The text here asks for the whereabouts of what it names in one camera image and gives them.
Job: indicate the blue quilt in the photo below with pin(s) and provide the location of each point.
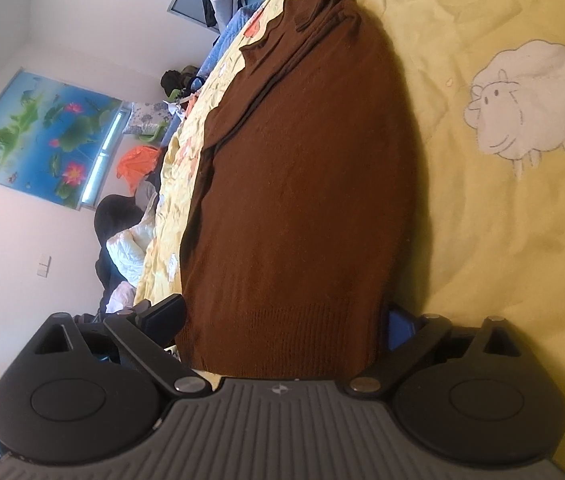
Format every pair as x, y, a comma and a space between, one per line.
230, 35

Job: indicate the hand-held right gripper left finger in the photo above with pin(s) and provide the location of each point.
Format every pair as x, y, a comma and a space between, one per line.
162, 316

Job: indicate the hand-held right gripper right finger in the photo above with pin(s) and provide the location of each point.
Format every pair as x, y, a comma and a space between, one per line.
400, 331

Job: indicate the dark plush toy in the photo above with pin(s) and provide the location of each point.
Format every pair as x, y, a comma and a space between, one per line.
177, 81

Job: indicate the orange plastic bag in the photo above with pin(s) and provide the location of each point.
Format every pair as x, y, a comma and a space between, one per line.
137, 165

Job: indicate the white quilted jacket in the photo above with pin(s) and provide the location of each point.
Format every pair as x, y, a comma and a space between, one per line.
130, 255

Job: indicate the yellow printed bed blanket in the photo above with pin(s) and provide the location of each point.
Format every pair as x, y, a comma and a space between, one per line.
492, 240

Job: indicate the black garment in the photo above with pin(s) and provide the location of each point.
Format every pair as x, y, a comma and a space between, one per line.
112, 220

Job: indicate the lotus pond wall poster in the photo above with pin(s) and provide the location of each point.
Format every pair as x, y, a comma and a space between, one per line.
42, 132

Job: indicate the green plastic item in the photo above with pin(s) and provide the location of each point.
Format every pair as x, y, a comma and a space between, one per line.
151, 132

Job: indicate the brown knit sweater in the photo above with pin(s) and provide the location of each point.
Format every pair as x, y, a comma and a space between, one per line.
307, 200

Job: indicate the white wall switch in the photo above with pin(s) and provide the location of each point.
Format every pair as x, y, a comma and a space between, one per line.
43, 265

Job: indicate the grey flat screen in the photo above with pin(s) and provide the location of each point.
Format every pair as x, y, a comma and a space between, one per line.
185, 5

